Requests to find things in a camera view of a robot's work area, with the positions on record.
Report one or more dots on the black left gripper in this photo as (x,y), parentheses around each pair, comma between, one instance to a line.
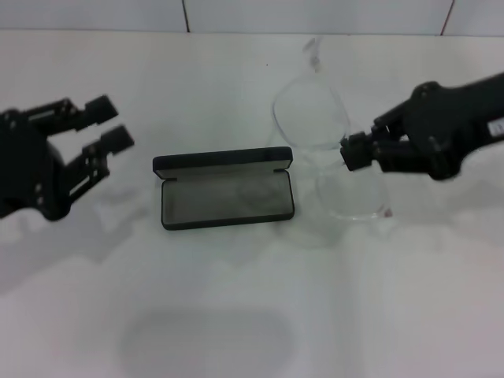
(27,169)

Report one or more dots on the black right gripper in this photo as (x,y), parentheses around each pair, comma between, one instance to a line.
(453,126)

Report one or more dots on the clear white glasses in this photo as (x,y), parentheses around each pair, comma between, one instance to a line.
(307,114)

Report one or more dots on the black glasses case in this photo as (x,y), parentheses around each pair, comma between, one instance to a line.
(220,197)

